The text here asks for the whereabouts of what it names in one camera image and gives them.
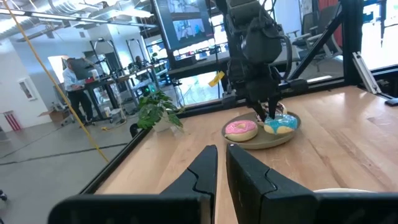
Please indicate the standing person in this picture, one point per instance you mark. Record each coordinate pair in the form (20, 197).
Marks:
(76, 93)

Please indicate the red white striped object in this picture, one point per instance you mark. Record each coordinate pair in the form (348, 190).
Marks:
(12, 120)

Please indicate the white wall picture frame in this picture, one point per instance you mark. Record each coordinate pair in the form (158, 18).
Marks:
(26, 89)

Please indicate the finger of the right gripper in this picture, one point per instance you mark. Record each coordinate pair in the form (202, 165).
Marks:
(259, 110)
(273, 107)

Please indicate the blue glazed donut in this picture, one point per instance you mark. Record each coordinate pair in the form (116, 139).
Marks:
(284, 124)

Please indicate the white round plate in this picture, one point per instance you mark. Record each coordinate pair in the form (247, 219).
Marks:
(342, 190)

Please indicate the grey-green round plate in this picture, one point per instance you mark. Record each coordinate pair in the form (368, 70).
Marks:
(264, 141)

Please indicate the black monitor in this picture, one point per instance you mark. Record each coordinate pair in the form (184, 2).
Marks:
(186, 28)

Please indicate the grey desk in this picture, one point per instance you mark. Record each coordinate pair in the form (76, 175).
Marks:
(199, 66)

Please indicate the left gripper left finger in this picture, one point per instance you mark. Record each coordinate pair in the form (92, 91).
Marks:
(202, 174)

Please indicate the black standing desk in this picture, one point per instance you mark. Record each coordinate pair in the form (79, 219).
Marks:
(105, 84)

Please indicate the pink glazed donut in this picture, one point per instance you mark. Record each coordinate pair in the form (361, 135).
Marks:
(241, 130)

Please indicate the yellow tag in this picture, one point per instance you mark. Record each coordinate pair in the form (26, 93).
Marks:
(216, 78)

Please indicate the brown cardboard box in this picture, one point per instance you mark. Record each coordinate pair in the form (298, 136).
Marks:
(56, 115)

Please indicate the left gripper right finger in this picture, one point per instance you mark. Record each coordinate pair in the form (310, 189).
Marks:
(255, 193)

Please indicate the black caster wheel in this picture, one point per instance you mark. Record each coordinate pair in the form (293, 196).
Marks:
(2, 196)

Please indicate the green potted plant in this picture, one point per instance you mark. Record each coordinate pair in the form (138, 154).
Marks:
(155, 109)

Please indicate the seated person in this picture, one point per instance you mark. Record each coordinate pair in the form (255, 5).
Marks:
(138, 62)

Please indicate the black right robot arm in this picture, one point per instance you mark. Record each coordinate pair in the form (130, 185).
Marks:
(248, 9)

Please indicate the silver aluminium extrusion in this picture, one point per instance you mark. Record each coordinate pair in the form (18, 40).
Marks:
(367, 73)

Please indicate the flat black object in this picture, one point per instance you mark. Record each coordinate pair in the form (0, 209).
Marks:
(391, 102)

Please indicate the black metal table frame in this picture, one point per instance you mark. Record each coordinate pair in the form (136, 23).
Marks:
(115, 165)

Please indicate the grey office chair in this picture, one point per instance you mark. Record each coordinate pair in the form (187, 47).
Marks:
(317, 34)

